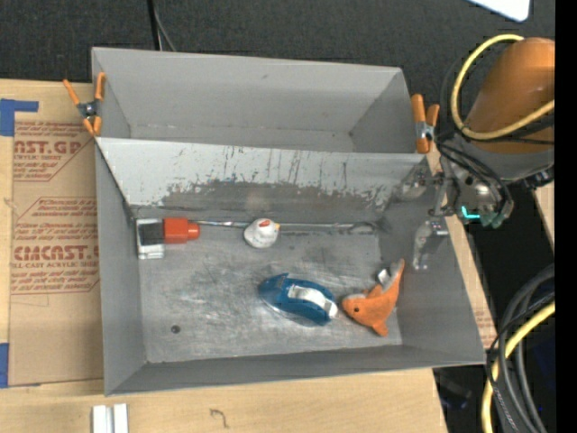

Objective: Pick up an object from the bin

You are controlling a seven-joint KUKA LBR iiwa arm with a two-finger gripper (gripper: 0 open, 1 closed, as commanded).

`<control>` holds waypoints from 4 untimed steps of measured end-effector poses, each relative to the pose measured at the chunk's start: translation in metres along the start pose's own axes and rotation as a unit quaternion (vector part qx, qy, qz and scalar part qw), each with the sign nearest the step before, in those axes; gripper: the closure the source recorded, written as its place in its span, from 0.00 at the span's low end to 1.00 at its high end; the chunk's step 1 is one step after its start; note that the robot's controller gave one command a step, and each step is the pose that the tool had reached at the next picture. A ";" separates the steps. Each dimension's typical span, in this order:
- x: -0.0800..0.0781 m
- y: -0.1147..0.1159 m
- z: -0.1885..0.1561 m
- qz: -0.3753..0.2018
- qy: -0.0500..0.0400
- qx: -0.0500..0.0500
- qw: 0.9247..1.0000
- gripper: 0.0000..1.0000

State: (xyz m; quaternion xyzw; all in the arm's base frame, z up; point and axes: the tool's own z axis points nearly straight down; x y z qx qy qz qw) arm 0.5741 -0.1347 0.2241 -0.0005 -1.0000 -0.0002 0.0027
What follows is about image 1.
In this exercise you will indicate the clear bottle with red cap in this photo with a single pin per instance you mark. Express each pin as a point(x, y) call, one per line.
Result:
point(173, 231)

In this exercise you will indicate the blue tape dispenser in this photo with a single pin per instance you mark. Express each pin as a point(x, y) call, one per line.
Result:
point(293, 300)

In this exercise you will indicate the black cylinder on white bracket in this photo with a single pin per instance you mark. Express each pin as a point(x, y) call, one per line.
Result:
point(541, 177)

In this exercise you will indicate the grey metal bin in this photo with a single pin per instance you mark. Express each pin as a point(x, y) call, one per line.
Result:
point(252, 287)

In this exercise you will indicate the orange toy fish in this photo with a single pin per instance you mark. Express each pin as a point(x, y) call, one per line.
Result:
point(374, 305)

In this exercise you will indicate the white toy chicken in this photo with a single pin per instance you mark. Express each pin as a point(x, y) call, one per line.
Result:
point(260, 233)

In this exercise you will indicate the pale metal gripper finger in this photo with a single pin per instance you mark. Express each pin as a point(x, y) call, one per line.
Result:
point(414, 185)
point(426, 242)

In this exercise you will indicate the brown cardboard board red print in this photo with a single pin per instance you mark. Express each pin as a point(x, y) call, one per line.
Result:
point(49, 242)

